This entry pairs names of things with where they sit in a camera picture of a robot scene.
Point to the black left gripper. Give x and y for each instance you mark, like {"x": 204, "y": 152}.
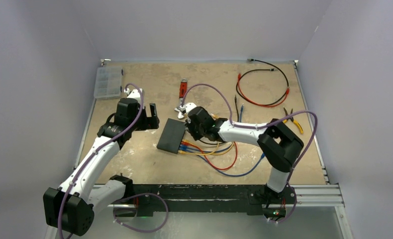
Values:
{"x": 148, "y": 122}

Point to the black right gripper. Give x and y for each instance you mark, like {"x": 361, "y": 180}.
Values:
{"x": 190, "y": 124}

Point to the black network switch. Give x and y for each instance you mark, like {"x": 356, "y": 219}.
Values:
{"x": 171, "y": 136}

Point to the black braided cable teal plug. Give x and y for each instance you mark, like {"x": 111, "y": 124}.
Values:
{"x": 265, "y": 84}

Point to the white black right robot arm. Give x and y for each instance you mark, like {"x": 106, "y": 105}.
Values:
{"x": 279, "y": 144}

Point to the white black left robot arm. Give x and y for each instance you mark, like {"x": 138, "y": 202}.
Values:
{"x": 84, "y": 175}

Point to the clear plastic organizer box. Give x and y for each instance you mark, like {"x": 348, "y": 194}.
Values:
{"x": 108, "y": 84}

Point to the yellow black pliers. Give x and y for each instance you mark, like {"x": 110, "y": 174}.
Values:
{"x": 295, "y": 122}

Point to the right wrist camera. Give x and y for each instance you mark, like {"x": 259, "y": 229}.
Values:
{"x": 186, "y": 108}

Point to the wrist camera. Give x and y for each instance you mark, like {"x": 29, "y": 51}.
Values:
{"x": 186, "y": 108}
{"x": 137, "y": 94}

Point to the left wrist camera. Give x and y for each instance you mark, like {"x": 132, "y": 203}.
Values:
{"x": 137, "y": 94}

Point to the silver adjustable wrench red handle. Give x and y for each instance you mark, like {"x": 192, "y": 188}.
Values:
{"x": 182, "y": 91}

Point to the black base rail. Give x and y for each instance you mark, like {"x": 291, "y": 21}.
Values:
{"x": 254, "y": 200}

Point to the aluminium frame rail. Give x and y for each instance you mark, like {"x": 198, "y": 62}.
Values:
{"x": 306, "y": 196}

